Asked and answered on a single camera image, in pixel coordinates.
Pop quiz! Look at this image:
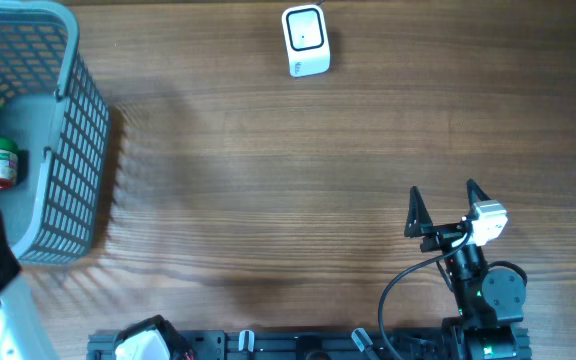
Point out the right black cable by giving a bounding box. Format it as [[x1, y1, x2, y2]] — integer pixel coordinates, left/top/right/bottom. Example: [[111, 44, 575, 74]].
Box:
[[377, 219, 473, 360]]

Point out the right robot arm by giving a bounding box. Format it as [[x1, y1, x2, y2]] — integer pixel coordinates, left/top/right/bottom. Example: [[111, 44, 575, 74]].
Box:
[[404, 179, 532, 360]]

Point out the white barcode scanner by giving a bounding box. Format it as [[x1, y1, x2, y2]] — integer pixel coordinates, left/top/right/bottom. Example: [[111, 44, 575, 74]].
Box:
[[281, 4, 331, 78]]

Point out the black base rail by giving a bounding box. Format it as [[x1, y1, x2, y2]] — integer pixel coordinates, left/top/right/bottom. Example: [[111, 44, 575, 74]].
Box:
[[86, 327, 533, 360]]

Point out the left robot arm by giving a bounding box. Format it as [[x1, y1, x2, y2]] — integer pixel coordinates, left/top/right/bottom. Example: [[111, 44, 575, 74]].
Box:
[[0, 212, 196, 360]]

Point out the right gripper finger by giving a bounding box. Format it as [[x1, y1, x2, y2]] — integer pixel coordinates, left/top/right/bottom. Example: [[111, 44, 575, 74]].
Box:
[[466, 179, 490, 206], [404, 186, 433, 237]]

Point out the grey plastic shopping basket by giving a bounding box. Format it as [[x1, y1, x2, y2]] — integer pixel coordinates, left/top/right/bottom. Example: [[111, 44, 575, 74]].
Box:
[[0, 1, 111, 265]]

